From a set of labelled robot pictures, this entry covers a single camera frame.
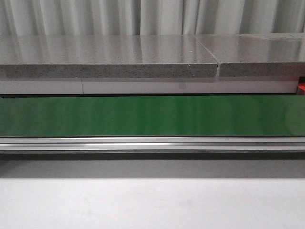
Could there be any green conveyor belt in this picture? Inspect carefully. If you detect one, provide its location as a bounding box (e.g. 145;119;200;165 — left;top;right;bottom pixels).
0;95;305;137

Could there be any white cabinet front panel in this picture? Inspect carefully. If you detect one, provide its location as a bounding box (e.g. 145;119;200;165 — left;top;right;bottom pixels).
0;77;299;94

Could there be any grey stone countertop slab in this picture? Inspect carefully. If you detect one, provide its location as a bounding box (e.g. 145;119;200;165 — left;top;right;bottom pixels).
0;35;217;79

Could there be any right grey stone slab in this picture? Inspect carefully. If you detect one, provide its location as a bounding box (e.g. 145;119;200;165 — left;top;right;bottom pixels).
195;33;305;80

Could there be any red box at right edge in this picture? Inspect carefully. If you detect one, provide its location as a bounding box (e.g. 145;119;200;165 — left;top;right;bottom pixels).
297;83;305;95

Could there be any grey pleated curtain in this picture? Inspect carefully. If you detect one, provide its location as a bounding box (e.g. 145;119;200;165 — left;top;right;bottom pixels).
0;0;305;36

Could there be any aluminium conveyor side rail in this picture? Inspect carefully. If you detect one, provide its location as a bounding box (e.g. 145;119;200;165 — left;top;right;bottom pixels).
0;136;305;153

